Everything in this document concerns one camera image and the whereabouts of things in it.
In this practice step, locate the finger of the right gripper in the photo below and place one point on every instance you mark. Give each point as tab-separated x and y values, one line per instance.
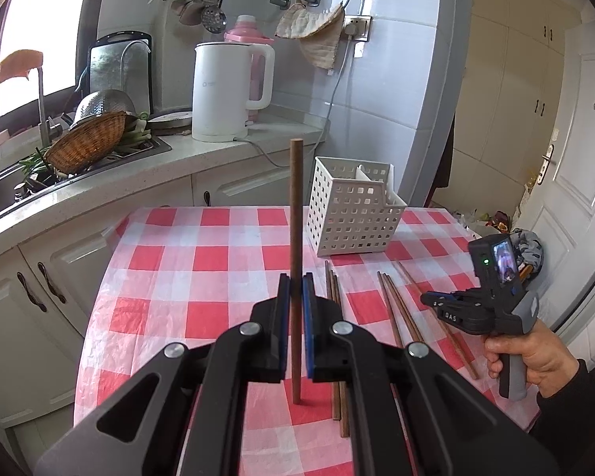
459	299

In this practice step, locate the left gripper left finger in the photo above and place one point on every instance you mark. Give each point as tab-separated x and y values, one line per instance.
183	412

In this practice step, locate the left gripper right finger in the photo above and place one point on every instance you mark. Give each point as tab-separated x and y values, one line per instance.
409	411

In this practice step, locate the white lower kitchen cabinets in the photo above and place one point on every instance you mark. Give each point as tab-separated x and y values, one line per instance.
55	249

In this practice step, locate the person's right hand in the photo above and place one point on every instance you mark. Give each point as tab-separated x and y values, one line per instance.
550	365

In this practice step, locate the white door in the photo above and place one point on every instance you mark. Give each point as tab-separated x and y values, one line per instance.
561	209

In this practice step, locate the red white checkered tablecloth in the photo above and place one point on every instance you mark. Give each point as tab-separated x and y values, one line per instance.
130	324

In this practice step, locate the white perforated utensil basket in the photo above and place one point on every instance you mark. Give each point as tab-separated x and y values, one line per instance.
353	207

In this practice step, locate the woven wicker basket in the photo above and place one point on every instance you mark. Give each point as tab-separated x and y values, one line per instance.
90	141

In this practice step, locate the beige hanging dish cloth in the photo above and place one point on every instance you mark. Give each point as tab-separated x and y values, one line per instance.
318	33

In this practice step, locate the metal colander bowl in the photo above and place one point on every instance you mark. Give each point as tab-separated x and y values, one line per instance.
102	102

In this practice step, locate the white electric kettle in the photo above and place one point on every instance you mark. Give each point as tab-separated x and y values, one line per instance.
221	100

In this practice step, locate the chrome sink faucet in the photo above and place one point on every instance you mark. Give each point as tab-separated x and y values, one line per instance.
44	128

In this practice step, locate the steel cutting board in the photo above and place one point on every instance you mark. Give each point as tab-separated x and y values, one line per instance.
122	60

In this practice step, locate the orange cloth on faucet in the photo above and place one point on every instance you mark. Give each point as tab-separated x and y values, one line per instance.
19	64

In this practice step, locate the cream wall cabinets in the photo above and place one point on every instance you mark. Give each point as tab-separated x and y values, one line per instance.
508	102

